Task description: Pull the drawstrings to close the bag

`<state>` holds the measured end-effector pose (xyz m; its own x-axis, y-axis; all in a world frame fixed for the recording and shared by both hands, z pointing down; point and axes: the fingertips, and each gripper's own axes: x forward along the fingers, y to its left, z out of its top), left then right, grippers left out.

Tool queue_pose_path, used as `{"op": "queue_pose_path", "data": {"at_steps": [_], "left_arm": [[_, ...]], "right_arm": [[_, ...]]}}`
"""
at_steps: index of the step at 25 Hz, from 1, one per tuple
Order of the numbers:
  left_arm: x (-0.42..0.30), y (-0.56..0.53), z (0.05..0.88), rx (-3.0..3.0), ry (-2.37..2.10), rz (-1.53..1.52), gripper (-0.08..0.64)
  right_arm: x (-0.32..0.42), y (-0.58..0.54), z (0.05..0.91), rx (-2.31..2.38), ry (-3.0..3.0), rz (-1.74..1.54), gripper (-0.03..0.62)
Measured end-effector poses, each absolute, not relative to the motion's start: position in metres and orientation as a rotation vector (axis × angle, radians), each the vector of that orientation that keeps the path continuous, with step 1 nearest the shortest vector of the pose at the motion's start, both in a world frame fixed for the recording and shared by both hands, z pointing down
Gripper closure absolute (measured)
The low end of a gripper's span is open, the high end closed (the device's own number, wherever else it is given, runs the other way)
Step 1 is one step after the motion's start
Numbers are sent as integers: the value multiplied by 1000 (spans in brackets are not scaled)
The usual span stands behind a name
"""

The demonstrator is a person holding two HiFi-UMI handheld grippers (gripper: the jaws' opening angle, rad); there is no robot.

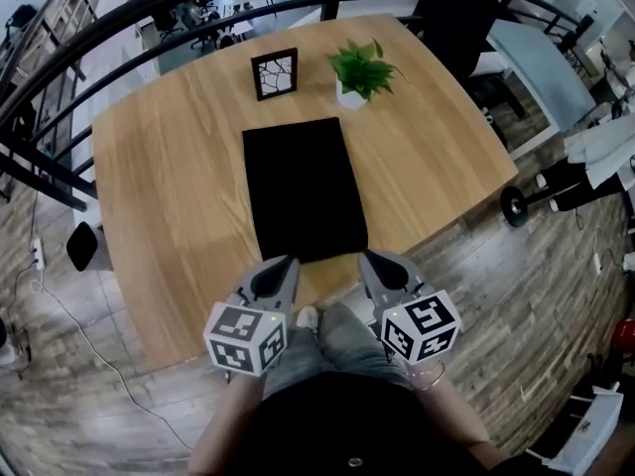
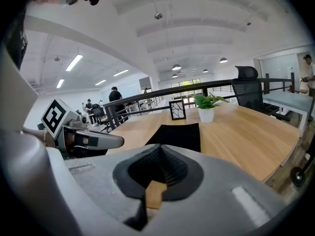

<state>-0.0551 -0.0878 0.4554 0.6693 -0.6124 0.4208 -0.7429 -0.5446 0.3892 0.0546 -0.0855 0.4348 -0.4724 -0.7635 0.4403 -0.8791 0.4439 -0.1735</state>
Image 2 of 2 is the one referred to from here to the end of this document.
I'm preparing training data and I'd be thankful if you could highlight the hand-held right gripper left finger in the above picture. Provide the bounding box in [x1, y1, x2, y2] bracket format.
[65, 144, 163, 236]

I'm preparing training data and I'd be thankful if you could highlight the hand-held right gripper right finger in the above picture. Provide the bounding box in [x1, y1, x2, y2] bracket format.
[148, 144, 290, 236]

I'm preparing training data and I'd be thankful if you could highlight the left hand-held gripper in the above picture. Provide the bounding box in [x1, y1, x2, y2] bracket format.
[41, 97, 125, 160]

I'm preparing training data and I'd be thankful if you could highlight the black cloth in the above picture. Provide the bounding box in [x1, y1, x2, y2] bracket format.
[145, 123, 201, 153]

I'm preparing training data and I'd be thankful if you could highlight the person's left forearm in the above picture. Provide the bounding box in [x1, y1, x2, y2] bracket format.
[22, 127, 56, 148]

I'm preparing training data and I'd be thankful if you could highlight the person's left hand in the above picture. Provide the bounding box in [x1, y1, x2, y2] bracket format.
[65, 131, 75, 148]

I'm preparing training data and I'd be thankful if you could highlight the black office chair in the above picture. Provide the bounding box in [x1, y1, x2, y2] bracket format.
[231, 65, 291, 121]
[92, 106, 111, 133]

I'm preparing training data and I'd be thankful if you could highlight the black coat stand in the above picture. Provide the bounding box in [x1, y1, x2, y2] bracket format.
[290, 153, 315, 188]

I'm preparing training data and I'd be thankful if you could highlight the green plant in white pot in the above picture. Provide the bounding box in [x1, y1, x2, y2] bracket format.
[193, 93, 229, 123]

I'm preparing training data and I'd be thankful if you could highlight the glass entrance door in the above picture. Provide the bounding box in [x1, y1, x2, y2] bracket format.
[171, 79, 205, 109]

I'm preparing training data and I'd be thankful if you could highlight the pale grey table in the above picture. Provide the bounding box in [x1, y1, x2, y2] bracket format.
[262, 90, 315, 138]

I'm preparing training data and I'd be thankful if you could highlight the black picture frame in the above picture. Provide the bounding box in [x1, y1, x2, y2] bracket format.
[168, 99, 187, 121]

